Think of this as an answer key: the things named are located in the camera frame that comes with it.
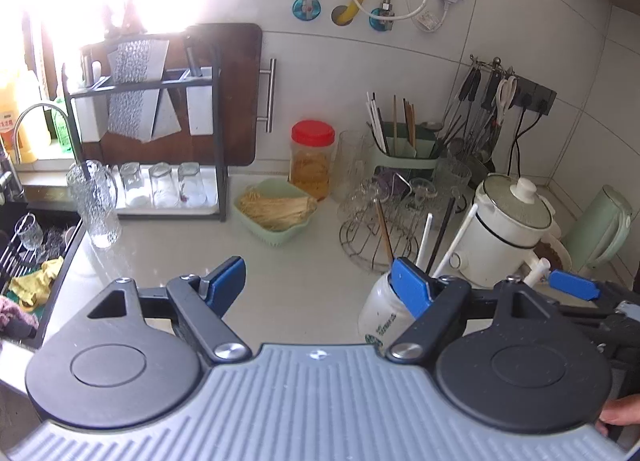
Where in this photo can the chrome sink faucet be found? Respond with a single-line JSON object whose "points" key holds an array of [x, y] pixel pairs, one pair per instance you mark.
{"points": [[31, 139]]}

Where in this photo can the black wall power strip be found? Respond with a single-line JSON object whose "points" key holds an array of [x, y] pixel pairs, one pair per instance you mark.
{"points": [[531, 96]]}

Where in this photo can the purple lid glass jar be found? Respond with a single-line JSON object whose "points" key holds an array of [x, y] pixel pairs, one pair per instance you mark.
{"points": [[391, 183]]}

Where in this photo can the black chopstick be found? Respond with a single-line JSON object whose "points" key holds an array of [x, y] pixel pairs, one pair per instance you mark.
{"points": [[441, 231]]}

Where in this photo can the green utensil drainer holder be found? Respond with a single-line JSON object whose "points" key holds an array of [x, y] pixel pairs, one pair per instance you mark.
{"points": [[410, 162]]}

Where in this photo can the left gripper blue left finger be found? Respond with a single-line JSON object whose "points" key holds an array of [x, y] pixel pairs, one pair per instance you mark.
{"points": [[222, 286]]}

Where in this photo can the white Starbucks ceramic mug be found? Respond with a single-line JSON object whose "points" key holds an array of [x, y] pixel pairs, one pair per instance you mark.
{"points": [[383, 317]]}

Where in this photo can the white scissors hanging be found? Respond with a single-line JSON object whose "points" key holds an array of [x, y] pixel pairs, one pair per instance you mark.
{"points": [[504, 96]]}

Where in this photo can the black metal dish rack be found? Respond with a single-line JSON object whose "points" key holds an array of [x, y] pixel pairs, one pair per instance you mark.
{"points": [[156, 99]]}

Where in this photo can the yellow cloth in sink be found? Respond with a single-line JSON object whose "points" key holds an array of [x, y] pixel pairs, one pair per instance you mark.
{"points": [[33, 290]]}

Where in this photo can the white electric cooker pot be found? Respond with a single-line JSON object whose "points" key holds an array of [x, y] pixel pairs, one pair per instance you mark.
{"points": [[510, 221]]}

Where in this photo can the green plastic basket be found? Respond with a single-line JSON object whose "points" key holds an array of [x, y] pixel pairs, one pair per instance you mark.
{"points": [[274, 210]]}

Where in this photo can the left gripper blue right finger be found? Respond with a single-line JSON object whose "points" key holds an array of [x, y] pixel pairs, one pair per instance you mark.
{"points": [[412, 286]]}

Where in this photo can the red lid plastic jar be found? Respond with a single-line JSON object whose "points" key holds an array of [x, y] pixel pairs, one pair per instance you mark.
{"points": [[312, 144]]}

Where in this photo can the textured glass pitcher near sink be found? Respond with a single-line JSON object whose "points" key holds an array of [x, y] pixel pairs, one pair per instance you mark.
{"points": [[94, 191]]}

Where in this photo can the brown wooden cutting board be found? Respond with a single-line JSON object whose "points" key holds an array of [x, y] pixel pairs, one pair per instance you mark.
{"points": [[237, 48]]}

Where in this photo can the person's right hand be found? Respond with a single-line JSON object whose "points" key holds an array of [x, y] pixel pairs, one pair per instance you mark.
{"points": [[619, 412]]}

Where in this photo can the wooden chopstick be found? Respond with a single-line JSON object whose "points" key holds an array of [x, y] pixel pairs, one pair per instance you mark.
{"points": [[385, 235]]}

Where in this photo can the wire glass drying stand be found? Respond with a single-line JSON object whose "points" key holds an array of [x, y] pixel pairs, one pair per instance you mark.
{"points": [[360, 234]]}

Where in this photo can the green electric kettle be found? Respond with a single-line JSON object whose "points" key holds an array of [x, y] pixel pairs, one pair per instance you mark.
{"points": [[599, 233]]}

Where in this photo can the tall textured glass pitcher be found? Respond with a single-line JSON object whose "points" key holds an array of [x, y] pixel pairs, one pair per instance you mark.
{"points": [[451, 177]]}

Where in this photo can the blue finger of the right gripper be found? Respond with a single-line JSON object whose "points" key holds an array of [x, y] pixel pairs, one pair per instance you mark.
{"points": [[573, 285]]}

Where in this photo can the white ceramic soup spoon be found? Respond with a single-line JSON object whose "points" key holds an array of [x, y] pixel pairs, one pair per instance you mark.
{"points": [[421, 258]]}

